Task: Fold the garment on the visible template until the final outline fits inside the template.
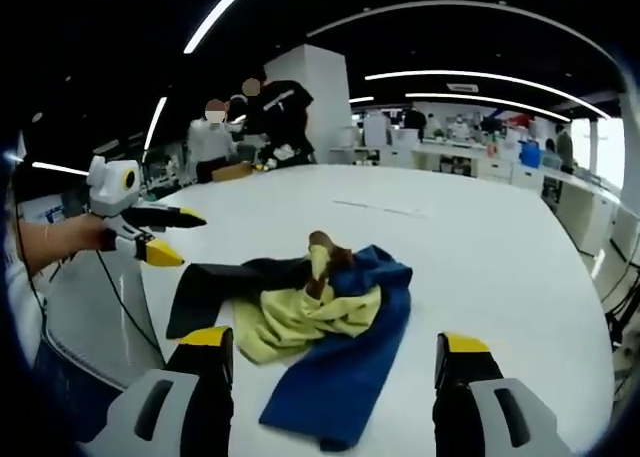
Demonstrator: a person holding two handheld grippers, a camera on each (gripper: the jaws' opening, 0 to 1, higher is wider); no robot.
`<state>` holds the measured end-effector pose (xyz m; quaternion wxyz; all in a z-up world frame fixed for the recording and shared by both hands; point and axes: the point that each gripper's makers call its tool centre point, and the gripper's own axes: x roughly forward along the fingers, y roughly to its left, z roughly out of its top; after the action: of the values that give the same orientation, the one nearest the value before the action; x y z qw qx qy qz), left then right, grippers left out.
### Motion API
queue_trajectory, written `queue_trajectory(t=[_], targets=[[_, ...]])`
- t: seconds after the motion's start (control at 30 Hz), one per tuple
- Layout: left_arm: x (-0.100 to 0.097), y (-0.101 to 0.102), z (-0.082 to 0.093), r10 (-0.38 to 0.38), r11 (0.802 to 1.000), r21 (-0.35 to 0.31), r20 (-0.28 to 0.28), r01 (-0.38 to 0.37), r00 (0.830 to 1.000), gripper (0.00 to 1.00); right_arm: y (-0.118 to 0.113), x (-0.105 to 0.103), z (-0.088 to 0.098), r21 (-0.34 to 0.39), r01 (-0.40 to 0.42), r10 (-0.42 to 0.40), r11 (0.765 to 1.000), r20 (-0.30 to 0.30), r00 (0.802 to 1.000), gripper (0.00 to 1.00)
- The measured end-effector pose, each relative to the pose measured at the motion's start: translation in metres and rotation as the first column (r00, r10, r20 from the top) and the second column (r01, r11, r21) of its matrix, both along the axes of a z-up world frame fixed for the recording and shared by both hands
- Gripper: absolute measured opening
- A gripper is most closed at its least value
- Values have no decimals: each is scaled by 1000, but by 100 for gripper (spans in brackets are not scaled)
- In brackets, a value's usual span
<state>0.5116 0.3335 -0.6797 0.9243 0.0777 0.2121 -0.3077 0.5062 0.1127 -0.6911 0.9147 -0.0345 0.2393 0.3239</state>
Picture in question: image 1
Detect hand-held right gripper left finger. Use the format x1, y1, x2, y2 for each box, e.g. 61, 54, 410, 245
79, 326, 235, 457

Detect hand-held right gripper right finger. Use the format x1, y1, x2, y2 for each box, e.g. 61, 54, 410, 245
432, 331, 574, 457

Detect blue yellow black garment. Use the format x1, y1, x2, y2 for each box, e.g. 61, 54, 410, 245
166, 230, 414, 451

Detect person's left hand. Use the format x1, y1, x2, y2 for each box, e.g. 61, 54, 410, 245
73, 214, 119, 253

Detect ceiling light strip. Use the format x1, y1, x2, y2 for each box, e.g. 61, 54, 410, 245
364, 69, 612, 119
141, 95, 169, 152
404, 92, 572, 124
31, 161, 92, 177
183, 0, 262, 55

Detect brown cardboard box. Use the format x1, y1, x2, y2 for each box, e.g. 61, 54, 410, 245
211, 162, 252, 183

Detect person's white shirt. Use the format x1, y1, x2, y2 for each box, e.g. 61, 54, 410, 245
3, 249, 51, 373

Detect white square pillar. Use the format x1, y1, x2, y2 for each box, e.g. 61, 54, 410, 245
263, 44, 353, 166

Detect long white workbench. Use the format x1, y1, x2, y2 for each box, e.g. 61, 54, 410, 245
329, 141, 632, 258

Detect blue storage bin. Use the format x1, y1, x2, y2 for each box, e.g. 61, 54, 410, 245
519, 141, 545, 169

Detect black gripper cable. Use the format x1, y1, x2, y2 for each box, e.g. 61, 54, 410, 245
95, 250, 167, 359

